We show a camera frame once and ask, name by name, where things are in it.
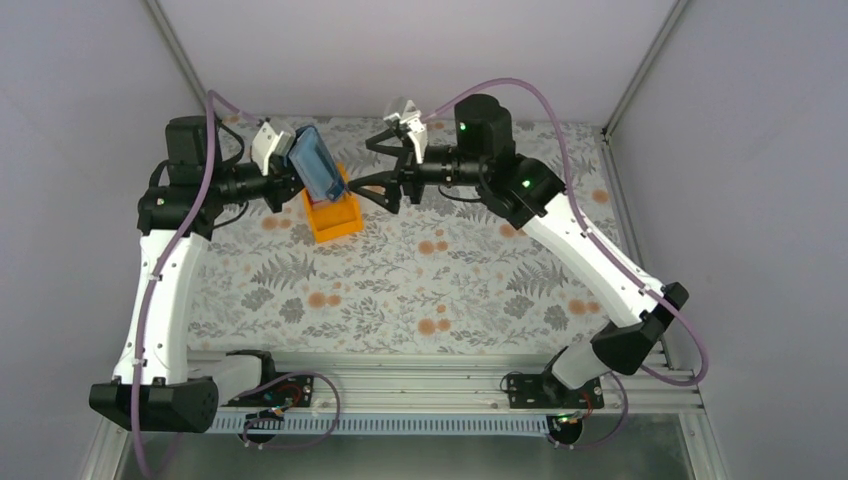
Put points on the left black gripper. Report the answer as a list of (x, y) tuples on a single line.
[(282, 182)]

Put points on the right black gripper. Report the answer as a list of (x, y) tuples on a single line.
[(390, 180)]

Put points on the blue card holder wallet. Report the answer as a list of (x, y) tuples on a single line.
[(315, 166)]

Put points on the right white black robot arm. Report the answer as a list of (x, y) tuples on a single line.
[(533, 198)]

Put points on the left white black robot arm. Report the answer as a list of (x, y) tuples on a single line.
[(152, 388)]

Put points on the orange plastic bin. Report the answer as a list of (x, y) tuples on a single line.
[(332, 220)]

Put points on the floral patterned table mat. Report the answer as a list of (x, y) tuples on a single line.
[(443, 276)]

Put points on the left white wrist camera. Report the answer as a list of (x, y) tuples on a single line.
[(275, 137)]

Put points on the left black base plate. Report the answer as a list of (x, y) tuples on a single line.
[(294, 392)]

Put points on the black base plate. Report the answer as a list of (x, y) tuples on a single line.
[(543, 391), (294, 392)]

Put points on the aluminium mounting rail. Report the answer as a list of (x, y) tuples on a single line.
[(446, 384)]

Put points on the grey slotted cable duct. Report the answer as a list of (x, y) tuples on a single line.
[(408, 424)]

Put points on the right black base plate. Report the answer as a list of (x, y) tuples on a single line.
[(543, 391)]

